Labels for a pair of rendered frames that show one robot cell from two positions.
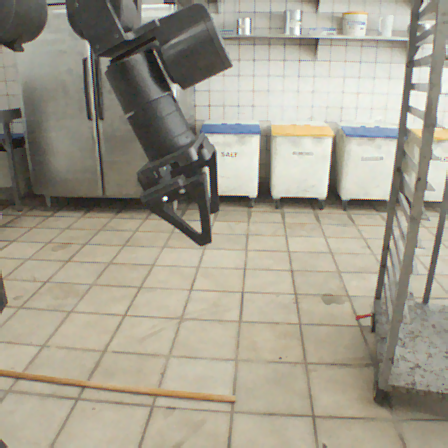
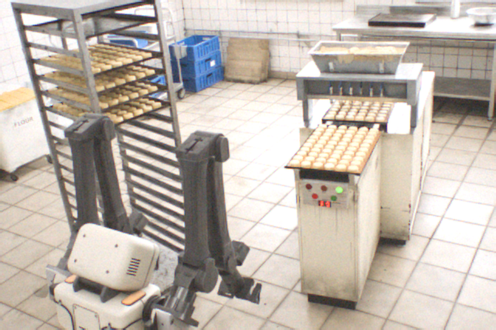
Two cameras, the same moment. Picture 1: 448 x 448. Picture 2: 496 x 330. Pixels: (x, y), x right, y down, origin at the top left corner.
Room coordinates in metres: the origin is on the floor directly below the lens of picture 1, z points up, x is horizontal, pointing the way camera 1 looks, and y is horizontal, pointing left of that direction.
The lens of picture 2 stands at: (-0.77, 1.35, 2.18)
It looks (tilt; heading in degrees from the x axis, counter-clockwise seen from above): 25 degrees down; 299
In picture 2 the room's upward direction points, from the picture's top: 6 degrees counter-clockwise
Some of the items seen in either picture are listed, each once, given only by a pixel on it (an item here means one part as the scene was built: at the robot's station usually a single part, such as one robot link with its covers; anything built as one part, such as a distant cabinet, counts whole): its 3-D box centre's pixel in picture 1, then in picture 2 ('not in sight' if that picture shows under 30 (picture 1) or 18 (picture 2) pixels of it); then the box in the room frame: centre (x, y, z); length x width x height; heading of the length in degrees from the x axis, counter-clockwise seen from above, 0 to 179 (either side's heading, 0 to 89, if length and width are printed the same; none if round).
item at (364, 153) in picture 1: (365, 165); not in sight; (3.74, -1.36, 0.38); 0.64 x 0.54 x 0.77; 174
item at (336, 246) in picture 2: not in sight; (342, 212); (0.17, -1.44, 0.45); 0.70 x 0.34 x 0.90; 95
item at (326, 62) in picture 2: not in sight; (359, 58); (0.21, -1.94, 1.25); 0.56 x 0.29 x 0.14; 5
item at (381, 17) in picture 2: not in sight; (401, 17); (0.56, -4.68, 0.93); 0.60 x 0.40 x 0.01; 176
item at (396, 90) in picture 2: not in sight; (359, 95); (0.21, -1.94, 1.01); 0.72 x 0.33 x 0.34; 5
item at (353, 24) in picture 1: (354, 25); not in sight; (3.96, -1.21, 1.67); 0.25 x 0.24 x 0.21; 85
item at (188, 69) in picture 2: not in sight; (196, 63); (3.26, -4.78, 0.30); 0.60 x 0.40 x 0.20; 85
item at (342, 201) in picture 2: not in sight; (325, 194); (0.14, -1.08, 0.77); 0.24 x 0.04 x 0.14; 5
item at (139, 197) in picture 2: not in sight; (154, 204); (1.27, -1.07, 0.51); 0.64 x 0.03 x 0.03; 162
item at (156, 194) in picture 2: not in sight; (152, 192); (1.27, -1.07, 0.60); 0.64 x 0.03 x 0.03; 162
